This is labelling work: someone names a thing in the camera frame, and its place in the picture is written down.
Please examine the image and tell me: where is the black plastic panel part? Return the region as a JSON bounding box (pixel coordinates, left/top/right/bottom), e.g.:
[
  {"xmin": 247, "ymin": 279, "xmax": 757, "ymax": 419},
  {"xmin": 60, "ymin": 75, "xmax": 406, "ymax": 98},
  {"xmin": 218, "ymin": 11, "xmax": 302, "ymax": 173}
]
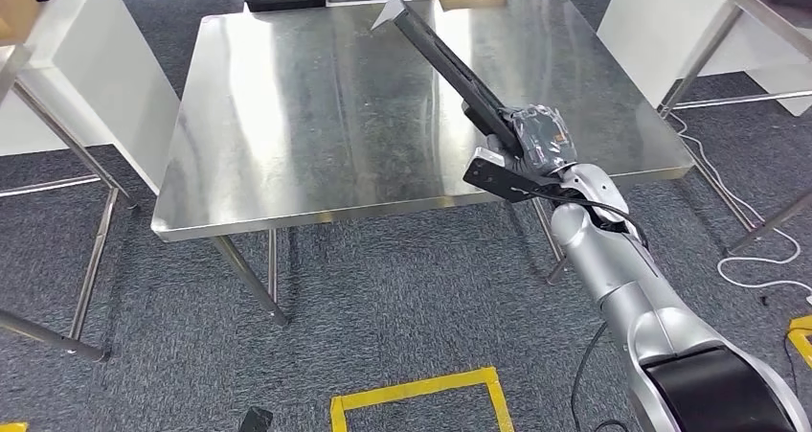
[{"xmin": 371, "ymin": 0, "xmax": 528, "ymax": 161}]

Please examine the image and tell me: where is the stainless steel workbench table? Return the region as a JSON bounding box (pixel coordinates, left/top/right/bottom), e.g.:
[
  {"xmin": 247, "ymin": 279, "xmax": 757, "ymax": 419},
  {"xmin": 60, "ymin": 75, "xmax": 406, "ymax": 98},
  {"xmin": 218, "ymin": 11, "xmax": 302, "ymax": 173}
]
[{"xmin": 150, "ymin": 0, "xmax": 696, "ymax": 329}]

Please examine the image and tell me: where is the yellow floor tape square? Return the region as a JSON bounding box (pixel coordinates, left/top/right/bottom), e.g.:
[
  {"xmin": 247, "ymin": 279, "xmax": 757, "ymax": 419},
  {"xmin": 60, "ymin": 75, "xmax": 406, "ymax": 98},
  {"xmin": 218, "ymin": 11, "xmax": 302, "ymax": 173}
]
[
  {"xmin": 786, "ymin": 314, "xmax": 812, "ymax": 370},
  {"xmin": 329, "ymin": 366, "xmax": 515, "ymax": 432}
]

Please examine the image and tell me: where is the grey left robot foot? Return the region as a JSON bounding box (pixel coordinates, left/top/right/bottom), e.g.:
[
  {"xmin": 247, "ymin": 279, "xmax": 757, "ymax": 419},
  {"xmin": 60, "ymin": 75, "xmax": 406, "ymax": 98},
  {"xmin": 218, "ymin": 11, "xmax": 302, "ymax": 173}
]
[{"xmin": 237, "ymin": 406, "xmax": 274, "ymax": 432}]

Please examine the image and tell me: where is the white cabinet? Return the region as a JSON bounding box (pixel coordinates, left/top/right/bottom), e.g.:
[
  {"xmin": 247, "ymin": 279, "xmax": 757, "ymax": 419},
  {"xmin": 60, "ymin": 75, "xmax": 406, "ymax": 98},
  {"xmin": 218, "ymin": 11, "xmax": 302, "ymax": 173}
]
[
  {"xmin": 596, "ymin": 0, "xmax": 812, "ymax": 118},
  {"xmin": 0, "ymin": 0, "xmax": 182, "ymax": 195}
]

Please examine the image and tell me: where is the cardboard box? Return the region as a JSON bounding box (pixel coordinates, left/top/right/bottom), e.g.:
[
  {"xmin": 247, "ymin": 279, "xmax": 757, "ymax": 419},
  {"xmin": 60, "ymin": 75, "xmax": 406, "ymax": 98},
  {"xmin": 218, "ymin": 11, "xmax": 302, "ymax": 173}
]
[{"xmin": 0, "ymin": 0, "xmax": 42, "ymax": 46}]

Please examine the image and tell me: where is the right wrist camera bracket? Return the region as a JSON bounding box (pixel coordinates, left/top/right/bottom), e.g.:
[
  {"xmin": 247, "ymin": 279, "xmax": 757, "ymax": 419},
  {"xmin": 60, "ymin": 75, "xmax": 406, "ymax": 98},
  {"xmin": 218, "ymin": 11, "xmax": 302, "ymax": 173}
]
[{"xmin": 462, "ymin": 147, "xmax": 573, "ymax": 205}]

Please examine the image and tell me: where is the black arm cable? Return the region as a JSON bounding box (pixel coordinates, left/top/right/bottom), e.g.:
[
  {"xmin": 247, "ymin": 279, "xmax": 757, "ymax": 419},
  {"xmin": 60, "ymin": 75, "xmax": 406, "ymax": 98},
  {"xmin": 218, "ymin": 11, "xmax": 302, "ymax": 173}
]
[{"xmin": 526, "ymin": 188, "xmax": 651, "ymax": 249}]

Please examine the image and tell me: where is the black hanging cable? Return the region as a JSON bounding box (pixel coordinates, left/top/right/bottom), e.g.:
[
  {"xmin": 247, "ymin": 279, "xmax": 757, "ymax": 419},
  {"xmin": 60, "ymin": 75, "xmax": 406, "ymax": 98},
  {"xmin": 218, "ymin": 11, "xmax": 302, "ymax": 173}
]
[{"xmin": 569, "ymin": 321, "xmax": 629, "ymax": 432}]

